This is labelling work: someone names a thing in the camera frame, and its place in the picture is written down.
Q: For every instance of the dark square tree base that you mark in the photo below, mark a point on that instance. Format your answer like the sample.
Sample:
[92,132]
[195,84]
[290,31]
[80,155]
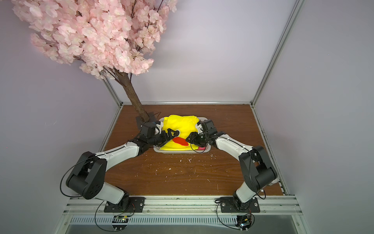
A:
[140,121]

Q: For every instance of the pink cherry blossom tree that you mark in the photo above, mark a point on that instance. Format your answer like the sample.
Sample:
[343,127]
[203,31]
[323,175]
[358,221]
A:
[110,38]

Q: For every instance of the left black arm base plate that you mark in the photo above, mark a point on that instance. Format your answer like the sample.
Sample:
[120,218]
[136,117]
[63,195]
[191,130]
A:
[127,205]

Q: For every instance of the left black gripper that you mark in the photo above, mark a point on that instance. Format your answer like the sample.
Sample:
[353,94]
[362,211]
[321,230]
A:
[165,139]

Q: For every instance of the yellow duck face raincoat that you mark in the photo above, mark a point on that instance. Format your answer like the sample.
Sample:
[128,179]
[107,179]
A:
[185,125]

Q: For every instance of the small circuit board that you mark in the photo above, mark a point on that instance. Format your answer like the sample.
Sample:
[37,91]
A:
[244,222]
[120,222]

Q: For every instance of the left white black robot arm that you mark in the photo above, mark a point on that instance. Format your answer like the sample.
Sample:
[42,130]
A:
[87,177]

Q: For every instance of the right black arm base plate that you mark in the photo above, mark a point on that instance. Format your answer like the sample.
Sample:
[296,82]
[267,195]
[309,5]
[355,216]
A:
[234,205]

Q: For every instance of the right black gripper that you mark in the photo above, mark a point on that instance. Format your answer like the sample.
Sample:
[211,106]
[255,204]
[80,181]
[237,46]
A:
[197,139]

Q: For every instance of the aluminium front rail frame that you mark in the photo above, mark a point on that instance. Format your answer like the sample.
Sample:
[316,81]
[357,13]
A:
[178,210]

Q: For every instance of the right small circuit board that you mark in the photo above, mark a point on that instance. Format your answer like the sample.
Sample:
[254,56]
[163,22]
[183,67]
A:
[244,222]

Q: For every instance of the white plastic perforated basket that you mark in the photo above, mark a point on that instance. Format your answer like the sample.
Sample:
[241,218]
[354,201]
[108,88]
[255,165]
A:
[208,147]

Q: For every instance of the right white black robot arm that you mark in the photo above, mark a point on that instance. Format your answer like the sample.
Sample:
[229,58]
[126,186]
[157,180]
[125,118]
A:
[256,165]

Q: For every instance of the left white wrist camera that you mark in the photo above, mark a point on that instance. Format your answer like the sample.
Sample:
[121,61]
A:
[159,125]

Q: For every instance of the left small circuit board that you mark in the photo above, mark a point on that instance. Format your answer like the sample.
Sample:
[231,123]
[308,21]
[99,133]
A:
[120,222]

